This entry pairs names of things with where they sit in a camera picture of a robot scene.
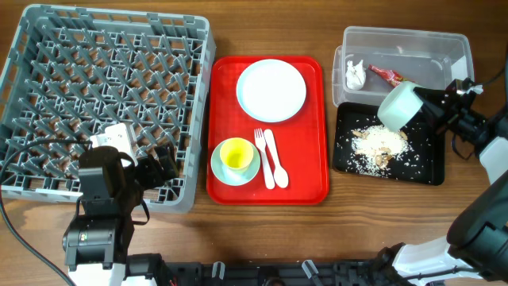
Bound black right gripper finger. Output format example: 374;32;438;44
413;87;448;102
421;106;445;127

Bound white plastic fork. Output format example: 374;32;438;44
254;128;275;190

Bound white tissue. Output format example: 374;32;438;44
345;60;366;91

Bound small light blue saucer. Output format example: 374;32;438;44
210;137;261;187

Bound yellow plastic cup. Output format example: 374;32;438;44
219;137;254;172

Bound white plastic spoon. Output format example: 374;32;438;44
264;129;289;188

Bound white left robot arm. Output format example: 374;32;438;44
63;145;179;286

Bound grey plastic dishwasher rack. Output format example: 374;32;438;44
1;4;216;213

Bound rice and food scraps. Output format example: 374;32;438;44
333;116;425;180

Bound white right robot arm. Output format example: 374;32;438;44
377;82;507;285

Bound red snack wrapper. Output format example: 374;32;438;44
368;64;410;87

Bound light green bowl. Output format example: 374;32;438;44
377;81;423;132

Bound large light blue plate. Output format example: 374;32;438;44
236;59;307;123

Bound black plastic food-waste tray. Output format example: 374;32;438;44
333;102;445;185

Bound clear plastic waste bin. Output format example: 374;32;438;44
332;26;475;106

